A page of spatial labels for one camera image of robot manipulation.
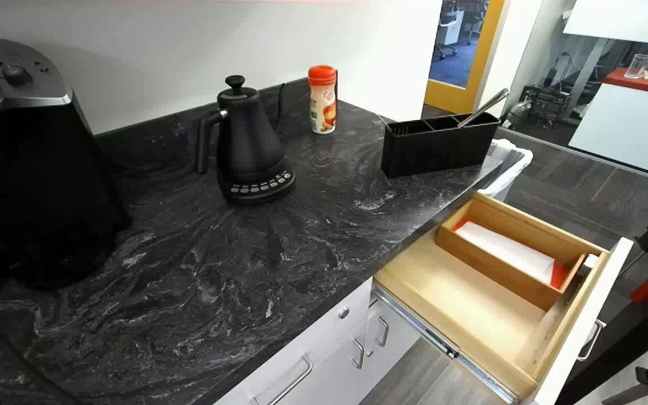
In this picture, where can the black cutlery box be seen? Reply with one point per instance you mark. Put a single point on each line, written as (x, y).
(427, 154)

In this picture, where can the white paper sheet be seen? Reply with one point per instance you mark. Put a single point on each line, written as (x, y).
(505, 250)

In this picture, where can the silver butter knife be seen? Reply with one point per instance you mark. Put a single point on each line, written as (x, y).
(482, 111)

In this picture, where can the orange tray liner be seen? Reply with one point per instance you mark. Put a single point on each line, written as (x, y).
(559, 277)

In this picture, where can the white cabinet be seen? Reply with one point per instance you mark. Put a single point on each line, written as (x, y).
(330, 352)

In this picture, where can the black gooseneck kettle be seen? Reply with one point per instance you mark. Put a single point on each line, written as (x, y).
(248, 143)

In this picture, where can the black coffee machine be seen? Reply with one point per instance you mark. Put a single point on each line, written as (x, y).
(39, 187)

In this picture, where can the black kettle base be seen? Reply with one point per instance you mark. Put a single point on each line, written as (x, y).
(258, 190)

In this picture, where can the white table red top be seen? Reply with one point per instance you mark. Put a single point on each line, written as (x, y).
(624, 124)

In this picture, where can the wooden drawer white front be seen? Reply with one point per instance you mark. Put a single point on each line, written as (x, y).
(459, 300)

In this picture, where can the white bin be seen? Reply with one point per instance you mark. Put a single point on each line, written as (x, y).
(516, 170)

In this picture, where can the orange lid canister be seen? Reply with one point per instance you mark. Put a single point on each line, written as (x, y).
(321, 104)

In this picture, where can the wooden organizer tray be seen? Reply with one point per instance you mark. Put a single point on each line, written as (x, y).
(505, 277)

